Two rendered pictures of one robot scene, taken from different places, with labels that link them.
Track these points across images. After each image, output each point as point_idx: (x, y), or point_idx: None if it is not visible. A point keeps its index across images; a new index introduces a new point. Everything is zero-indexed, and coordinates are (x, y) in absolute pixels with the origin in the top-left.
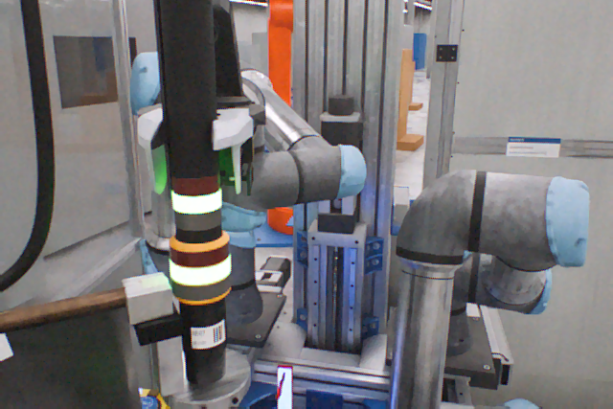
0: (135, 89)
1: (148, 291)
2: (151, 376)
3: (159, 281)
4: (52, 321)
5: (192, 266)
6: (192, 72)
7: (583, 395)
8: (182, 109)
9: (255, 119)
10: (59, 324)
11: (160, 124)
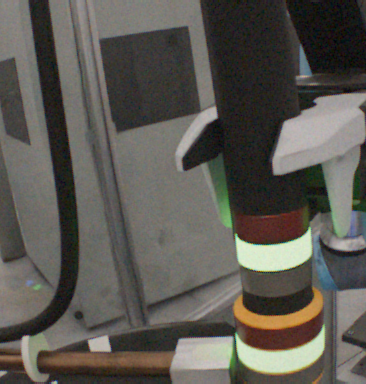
0: (302, 65)
1: (198, 367)
2: (332, 363)
3: (218, 353)
4: (92, 375)
5: (257, 347)
6: (243, 42)
7: None
8: (232, 103)
9: None
10: (163, 349)
11: (206, 127)
